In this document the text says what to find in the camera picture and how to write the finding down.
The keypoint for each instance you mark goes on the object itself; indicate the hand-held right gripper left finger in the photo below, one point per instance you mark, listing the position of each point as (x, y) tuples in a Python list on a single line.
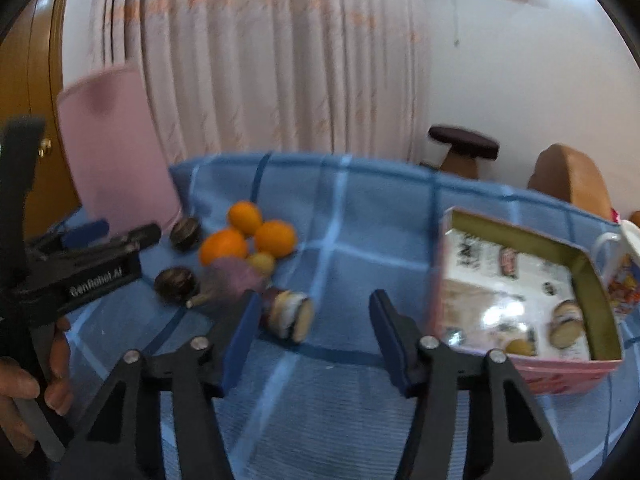
[(240, 350)]

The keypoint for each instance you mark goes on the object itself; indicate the purple round fruit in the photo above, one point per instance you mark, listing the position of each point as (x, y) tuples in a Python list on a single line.
[(230, 277)]

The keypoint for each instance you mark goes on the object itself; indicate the white printed mug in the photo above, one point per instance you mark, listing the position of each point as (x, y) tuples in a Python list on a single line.
[(622, 280)]

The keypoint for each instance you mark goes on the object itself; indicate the pink tin box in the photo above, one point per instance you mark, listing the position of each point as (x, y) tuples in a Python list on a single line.
[(560, 377)]

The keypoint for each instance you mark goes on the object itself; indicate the brown leather cushion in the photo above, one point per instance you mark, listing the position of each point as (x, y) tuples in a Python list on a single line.
[(636, 217)]

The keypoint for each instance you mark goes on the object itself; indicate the dark passion fruit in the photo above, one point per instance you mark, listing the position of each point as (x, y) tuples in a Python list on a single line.
[(185, 233), (173, 284)]

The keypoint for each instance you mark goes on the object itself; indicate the pink cylindrical bin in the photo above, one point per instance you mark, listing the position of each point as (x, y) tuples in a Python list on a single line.
[(115, 150)]

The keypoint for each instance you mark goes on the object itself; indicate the brown leather chair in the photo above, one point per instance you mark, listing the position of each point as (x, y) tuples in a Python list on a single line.
[(570, 175)]

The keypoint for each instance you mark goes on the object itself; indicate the dark round stool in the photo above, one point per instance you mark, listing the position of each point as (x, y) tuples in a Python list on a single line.
[(465, 142)]

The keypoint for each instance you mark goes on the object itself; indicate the blue checked tablecloth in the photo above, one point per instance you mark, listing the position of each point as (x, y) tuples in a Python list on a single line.
[(340, 210)]

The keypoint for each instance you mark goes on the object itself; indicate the small yellow fruit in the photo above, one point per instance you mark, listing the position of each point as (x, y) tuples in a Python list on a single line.
[(261, 261), (520, 347)]

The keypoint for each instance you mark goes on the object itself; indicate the floral pink curtain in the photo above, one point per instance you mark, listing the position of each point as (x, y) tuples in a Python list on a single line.
[(275, 60)]

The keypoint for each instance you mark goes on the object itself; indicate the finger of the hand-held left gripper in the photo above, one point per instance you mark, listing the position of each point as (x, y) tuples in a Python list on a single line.
[(135, 237), (87, 232)]

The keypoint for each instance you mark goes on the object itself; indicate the brown wooden wardrobe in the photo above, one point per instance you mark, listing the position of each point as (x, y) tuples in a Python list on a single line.
[(20, 75)]

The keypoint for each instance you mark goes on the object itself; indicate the person's left hand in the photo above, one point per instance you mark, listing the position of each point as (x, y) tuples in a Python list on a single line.
[(15, 390)]

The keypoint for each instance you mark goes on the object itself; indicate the pink red item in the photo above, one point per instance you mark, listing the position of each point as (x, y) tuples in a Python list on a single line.
[(616, 216)]

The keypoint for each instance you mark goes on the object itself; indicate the small orange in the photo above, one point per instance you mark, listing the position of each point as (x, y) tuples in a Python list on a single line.
[(245, 216)]

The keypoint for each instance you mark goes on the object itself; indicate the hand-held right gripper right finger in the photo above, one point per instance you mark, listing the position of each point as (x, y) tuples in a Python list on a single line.
[(395, 350)]

